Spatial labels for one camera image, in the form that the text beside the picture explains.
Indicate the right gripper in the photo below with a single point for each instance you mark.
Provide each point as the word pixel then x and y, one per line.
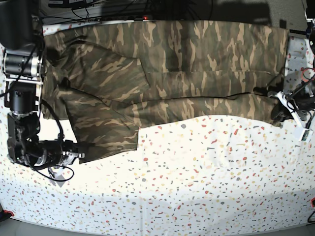
pixel 59 170

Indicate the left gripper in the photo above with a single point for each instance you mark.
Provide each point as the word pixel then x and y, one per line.
pixel 282 98

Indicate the camouflage T-shirt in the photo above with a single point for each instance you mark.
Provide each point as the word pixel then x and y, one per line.
pixel 110 81

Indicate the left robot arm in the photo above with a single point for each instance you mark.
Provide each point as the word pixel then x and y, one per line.
pixel 297 98

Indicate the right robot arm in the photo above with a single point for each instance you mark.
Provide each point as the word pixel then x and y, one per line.
pixel 23 64

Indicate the red clamp left corner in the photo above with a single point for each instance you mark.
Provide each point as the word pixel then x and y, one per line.
pixel 9 212

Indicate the speckled white tablecloth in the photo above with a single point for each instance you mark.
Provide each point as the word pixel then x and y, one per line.
pixel 214 175

